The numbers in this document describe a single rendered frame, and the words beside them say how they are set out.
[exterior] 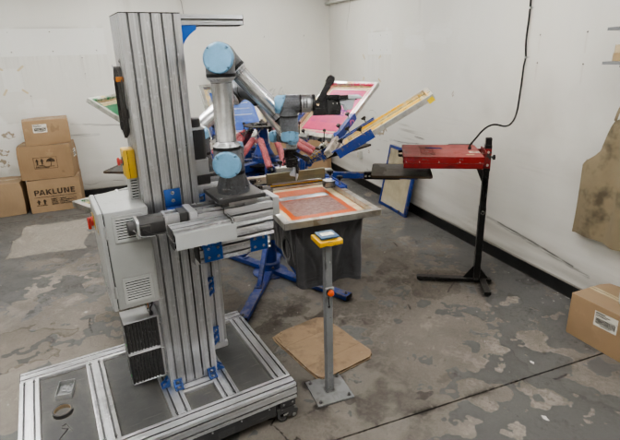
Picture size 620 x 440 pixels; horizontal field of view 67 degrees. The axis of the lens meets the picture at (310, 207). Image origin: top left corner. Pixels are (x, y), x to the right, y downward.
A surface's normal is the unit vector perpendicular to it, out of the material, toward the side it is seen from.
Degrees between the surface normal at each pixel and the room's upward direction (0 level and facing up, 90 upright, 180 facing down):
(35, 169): 91
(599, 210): 89
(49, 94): 90
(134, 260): 90
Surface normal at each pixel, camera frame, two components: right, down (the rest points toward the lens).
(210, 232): 0.49, 0.26
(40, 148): 0.29, 0.28
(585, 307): -0.92, 0.13
